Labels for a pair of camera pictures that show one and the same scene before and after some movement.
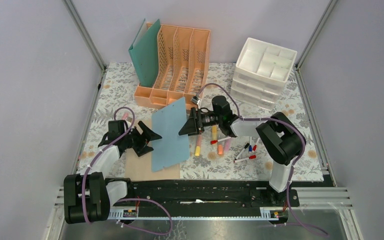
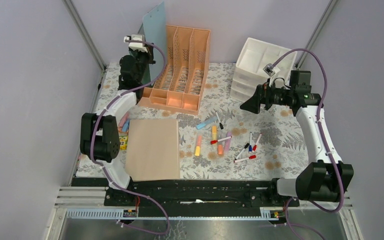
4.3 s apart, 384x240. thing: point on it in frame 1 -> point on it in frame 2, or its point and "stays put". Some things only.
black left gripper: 147,135 -> 149,55
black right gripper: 194,125 -> 253,104
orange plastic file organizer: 183,60 stays put
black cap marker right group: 241,151 stays put
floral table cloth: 229,138 stays put
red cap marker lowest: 250,157 stays put
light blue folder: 172,148 -> 154,30
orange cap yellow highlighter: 214,132 stays put
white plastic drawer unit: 261,72 stays put
